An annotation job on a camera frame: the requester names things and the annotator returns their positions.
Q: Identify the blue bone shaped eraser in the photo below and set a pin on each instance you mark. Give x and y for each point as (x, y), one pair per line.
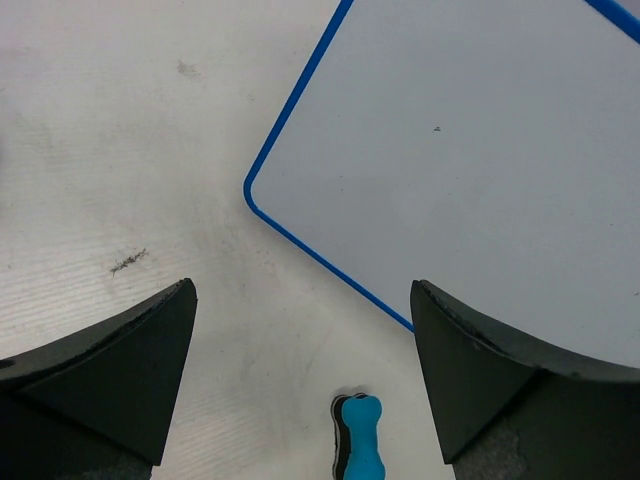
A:
(356, 419)

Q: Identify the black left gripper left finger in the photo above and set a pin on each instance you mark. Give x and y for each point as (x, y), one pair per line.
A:
(98, 403)

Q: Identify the blue framed small whiteboard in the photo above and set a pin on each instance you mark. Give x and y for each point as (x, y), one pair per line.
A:
(489, 147)

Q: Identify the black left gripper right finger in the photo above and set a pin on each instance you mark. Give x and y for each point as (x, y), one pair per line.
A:
(507, 405)

